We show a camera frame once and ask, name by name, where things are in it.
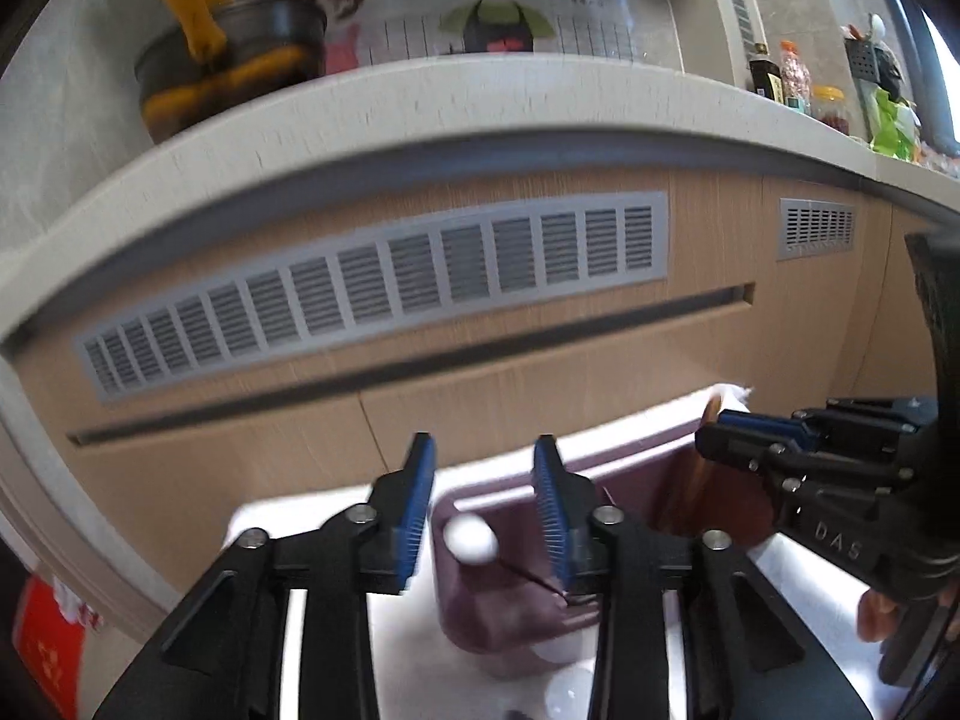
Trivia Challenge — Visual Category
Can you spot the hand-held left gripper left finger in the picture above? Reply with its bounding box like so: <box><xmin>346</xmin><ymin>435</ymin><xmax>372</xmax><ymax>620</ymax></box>
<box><xmin>94</xmin><ymin>431</ymin><xmax>437</xmax><ymax>720</ymax></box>

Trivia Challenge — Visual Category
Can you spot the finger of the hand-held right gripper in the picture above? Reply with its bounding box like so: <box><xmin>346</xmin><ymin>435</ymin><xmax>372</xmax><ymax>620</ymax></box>
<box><xmin>695</xmin><ymin>424</ymin><xmax>887</xmax><ymax>497</ymax></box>
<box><xmin>716</xmin><ymin>394</ymin><xmax>940</xmax><ymax>460</ymax></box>

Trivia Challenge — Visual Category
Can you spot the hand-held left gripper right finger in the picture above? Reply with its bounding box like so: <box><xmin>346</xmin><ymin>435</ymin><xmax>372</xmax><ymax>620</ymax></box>
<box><xmin>531</xmin><ymin>433</ymin><xmax>871</xmax><ymax>720</ymax></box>

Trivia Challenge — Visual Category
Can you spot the wooden chopstick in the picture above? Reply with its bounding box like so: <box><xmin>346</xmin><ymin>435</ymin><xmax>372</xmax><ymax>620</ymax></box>
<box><xmin>673</xmin><ymin>385</ymin><xmax>727</xmax><ymax>535</ymax></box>

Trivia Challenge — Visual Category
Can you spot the dark chopstick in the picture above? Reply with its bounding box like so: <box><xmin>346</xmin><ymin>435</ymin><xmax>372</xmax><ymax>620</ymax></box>
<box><xmin>491</xmin><ymin>555</ymin><xmax>601</xmax><ymax>608</ymax></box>

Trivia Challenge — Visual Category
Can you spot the purple plastic utensil holder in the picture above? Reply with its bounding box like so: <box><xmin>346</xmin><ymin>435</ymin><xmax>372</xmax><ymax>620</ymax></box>
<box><xmin>429</xmin><ymin>439</ymin><xmax>777</xmax><ymax>680</ymax></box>

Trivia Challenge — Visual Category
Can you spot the translucent white plastic spoon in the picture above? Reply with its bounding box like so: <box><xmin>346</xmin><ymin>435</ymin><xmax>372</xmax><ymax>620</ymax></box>
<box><xmin>544</xmin><ymin>664</ymin><xmax>595</xmax><ymax>720</ymax></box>

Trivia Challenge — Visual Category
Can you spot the person's right hand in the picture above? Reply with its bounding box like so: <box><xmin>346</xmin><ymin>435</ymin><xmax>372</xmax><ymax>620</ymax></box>
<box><xmin>857</xmin><ymin>587</ymin><xmax>910</xmax><ymax>651</ymax></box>

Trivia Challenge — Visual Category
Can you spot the wooden kitchen cabinet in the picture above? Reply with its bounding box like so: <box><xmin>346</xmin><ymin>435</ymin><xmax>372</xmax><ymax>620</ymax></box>
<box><xmin>0</xmin><ymin>165</ymin><xmax>960</xmax><ymax>616</ymax></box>

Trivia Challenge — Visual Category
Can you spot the short grey vent grille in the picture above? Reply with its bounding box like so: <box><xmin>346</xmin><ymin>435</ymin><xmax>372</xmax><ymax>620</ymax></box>
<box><xmin>776</xmin><ymin>196</ymin><xmax>857</xmax><ymax>262</ymax></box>

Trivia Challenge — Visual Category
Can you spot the long grey vent grille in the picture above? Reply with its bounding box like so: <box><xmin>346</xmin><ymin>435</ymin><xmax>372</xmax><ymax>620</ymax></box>
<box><xmin>73</xmin><ymin>191</ymin><xmax>670</xmax><ymax>404</ymax></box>

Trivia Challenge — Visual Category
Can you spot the jar with yellow lid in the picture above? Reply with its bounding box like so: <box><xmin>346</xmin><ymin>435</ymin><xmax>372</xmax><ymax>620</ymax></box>
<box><xmin>811</xmin><ymin>85</ymin><xmax>852</xmax><ymax>137</ymax></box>

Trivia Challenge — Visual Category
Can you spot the green plastic bag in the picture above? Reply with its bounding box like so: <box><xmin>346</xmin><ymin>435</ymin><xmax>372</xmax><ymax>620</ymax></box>
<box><xmin>868</xmin><ymin>86</ymin><xmax>920</xmax><ymax>162</ymax></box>

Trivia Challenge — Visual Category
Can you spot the clear bottle with orange cap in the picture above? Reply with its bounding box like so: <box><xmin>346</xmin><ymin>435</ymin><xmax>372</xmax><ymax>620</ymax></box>
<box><xmin>778</xmin><ymin>41</ymin><xmax>815</xmax><ymax>117</ymax></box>

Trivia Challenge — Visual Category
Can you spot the dark sauce bottle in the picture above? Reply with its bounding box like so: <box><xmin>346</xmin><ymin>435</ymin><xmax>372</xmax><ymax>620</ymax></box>
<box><xmin>748</xmin><ymin>41</ymin><xmax>785</xmax><ymax>102</ymax></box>

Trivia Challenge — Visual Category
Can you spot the grey countertop utensil caddy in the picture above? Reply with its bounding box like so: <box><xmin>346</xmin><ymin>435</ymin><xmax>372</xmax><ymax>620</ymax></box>
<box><xmin>844</xmin><ymin>13</ymin><xmax>908</xmax><ymax>91</ymax></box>

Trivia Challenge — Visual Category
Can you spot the red box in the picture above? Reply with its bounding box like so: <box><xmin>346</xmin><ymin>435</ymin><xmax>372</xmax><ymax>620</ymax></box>
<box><xmin>11</xmin><ymin>574</ymin><xmax>98</xmax><ymax>720</ymax></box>

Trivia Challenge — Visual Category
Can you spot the white stone countertop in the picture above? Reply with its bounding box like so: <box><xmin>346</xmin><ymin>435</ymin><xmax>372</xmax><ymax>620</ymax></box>
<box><xmin>0</xmin><ymin>52</ymin><xmax>960</xmax><ymax>361</ymax></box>

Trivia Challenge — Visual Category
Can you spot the dark window frame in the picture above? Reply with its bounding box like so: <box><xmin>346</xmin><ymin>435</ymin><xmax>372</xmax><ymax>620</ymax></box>
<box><xmin>877</xmin><ymin>0</ymin><xmax>960</xmax><ymax>158</ymax></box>

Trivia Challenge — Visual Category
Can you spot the black pot with yellow handle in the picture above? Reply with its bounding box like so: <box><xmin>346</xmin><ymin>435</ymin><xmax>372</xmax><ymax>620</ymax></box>
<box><xmin>133</xmin><ymin>0</ymin><xmax>331</xmax><ymax>145</ymax></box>

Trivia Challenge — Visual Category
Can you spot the cartoon wall poster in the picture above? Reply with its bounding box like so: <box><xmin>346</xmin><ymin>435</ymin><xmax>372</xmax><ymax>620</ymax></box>
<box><xmin>289</xmin><ymin>0</ymin><xmax>676</xmax><ymax>76</ymax></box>

